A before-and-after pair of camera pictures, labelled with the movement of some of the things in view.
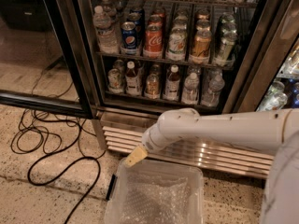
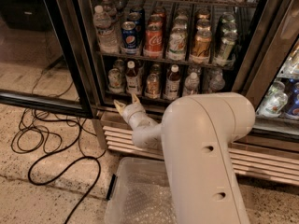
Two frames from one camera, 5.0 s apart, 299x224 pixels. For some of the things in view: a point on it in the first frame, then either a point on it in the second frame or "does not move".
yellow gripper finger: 138,154 to 135,115
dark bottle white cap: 132,80 does not move
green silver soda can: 226,45 does not move
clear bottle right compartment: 276,98 does not move
